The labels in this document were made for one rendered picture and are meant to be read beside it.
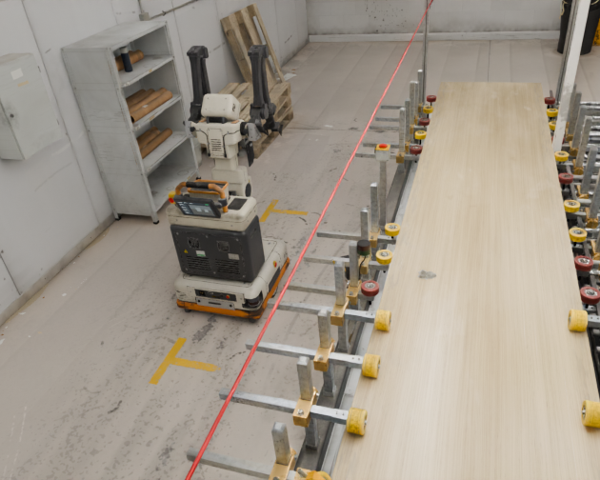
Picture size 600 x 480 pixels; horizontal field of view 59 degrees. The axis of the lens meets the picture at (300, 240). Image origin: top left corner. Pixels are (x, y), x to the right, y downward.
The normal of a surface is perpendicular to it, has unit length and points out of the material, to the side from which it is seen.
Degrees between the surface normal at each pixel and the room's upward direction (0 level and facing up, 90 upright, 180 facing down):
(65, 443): 0
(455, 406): 0
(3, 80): 90
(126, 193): 90
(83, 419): 0
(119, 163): 90
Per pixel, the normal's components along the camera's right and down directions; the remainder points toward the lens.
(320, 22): -0.29, 0.55
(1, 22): 0.95, 0.10
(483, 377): -0.08, -0.83
